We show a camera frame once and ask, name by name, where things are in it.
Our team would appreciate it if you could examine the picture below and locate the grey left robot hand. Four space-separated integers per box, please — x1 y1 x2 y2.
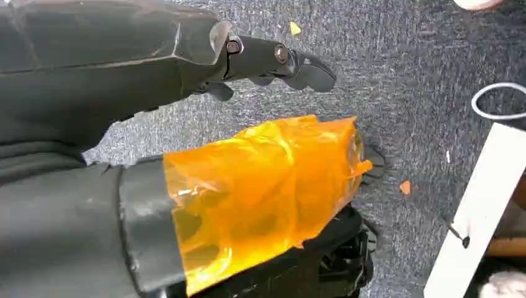
0 0 373 298

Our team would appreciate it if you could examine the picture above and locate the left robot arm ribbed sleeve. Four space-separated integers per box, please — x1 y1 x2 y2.
0 140 88 186

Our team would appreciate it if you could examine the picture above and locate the white desk leg panel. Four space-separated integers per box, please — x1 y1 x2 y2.
423 122 526 298

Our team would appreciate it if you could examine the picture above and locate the white ring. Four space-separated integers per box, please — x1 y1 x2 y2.
471 81 526 121

